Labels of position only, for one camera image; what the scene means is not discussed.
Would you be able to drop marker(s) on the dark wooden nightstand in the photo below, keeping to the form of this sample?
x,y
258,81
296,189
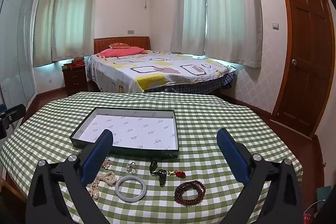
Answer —
x,y
74,79

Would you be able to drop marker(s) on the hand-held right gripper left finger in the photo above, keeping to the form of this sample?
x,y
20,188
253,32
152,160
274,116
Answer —
x,y
97,158

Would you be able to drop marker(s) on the orange cushion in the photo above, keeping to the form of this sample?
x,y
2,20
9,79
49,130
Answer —
x,y
119,45

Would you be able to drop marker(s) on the white light switch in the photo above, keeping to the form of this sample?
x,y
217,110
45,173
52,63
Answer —
x,y
275,26

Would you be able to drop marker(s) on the brown wooden door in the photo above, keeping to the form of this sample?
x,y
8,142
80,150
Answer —
x,y
307,56

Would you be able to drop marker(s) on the wide pale curtain panel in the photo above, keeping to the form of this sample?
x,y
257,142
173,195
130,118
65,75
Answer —
x,y
233,8
76,14

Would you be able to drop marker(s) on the black bead pendant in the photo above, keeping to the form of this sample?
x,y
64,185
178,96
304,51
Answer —
x,y
162,176

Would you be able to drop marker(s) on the frosted glass wardrobe doors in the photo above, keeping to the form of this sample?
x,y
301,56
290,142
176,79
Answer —
x,y
15,50

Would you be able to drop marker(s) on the white jade bangle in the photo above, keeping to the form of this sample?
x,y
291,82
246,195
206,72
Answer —
x,y
130,198

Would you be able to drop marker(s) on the silver rings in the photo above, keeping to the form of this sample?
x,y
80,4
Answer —
x,y
130,166

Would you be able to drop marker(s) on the green checked tablecloth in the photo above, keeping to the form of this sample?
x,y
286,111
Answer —
x,y
223,113

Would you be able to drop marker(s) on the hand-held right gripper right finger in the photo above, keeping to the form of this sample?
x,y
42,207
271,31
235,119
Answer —
x,y
233,158

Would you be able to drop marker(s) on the wooden bed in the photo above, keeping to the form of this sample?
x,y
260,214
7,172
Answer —
x,y
120,41

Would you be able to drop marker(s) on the patterned white bedspread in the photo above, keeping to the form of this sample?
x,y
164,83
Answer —
x,y
162,69

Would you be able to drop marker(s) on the red box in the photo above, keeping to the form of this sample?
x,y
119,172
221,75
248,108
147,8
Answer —
x,y
78,64

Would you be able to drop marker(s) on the narrow pale curtain panel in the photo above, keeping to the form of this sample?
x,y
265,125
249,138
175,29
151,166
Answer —
x,y
44,19
187,3

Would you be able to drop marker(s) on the red knot gold charm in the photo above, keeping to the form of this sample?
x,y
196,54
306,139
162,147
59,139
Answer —
x,y
181,174

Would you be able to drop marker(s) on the green bag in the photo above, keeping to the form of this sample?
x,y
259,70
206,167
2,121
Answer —
x,y
324,193

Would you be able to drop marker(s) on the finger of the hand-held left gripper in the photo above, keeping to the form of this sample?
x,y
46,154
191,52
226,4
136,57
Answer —
x,y
16,110

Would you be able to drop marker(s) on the pink pillow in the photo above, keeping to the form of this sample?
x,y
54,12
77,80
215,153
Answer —
x,y
118,52

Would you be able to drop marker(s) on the shallow dark green tray box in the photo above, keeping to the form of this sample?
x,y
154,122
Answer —
x,y
136,127

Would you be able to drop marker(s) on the brown plush toy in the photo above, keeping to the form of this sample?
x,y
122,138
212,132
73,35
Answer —
x,y
78,59

